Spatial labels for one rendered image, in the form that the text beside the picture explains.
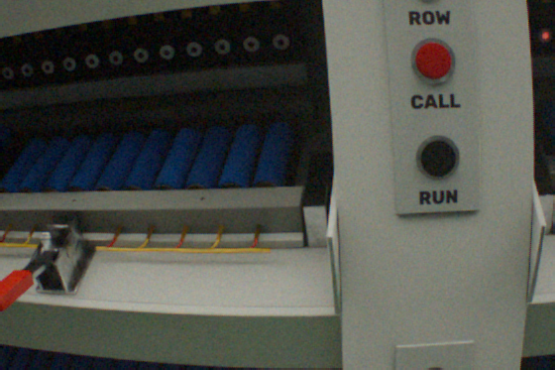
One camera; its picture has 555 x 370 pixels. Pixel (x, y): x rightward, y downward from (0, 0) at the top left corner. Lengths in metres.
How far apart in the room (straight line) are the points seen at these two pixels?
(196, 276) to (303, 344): 0.07
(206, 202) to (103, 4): 0.12
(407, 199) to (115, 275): 0.17
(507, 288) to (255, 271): 0.13
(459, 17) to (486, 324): 0.15
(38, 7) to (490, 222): 0.25
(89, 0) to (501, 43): 0.20
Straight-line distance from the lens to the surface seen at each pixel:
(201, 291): 0.35
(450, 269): 0.32
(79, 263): 0.39
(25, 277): 0.34
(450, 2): 0.30
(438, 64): 0.29
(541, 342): 0.36
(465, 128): 0.30
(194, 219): 0.37
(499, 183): 0.31
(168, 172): 0.41
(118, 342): 0.38
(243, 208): 0.36
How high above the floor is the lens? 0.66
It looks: 11 degrees down
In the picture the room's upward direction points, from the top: 4 degrees counter-clockwise
